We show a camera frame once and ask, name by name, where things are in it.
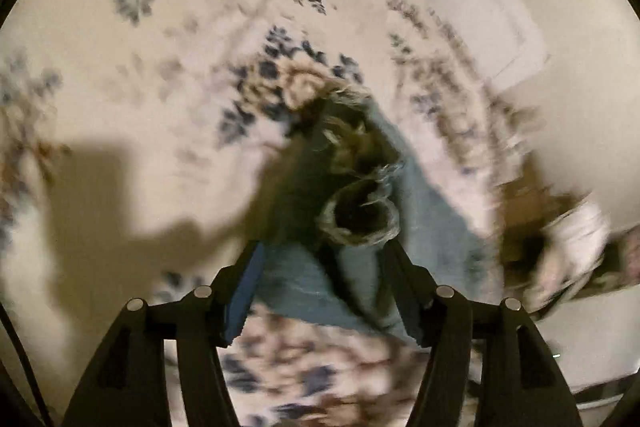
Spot floral bed blanket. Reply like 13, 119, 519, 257
1, 0, 525, 421

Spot ripped blue denim shorts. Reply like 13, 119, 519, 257
256, 88, 494, 338

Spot white puffer jacket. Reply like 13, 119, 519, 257
523, 193, 611, 314

